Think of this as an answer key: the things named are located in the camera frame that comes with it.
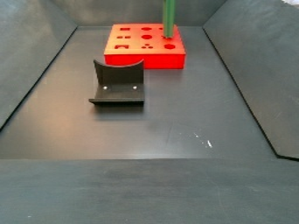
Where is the red shape sorter block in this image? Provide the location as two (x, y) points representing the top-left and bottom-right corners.
(104, 24), (186, 69)

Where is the black curved holder bracket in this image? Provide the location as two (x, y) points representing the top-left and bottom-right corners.
(88, 60), (146, 105)

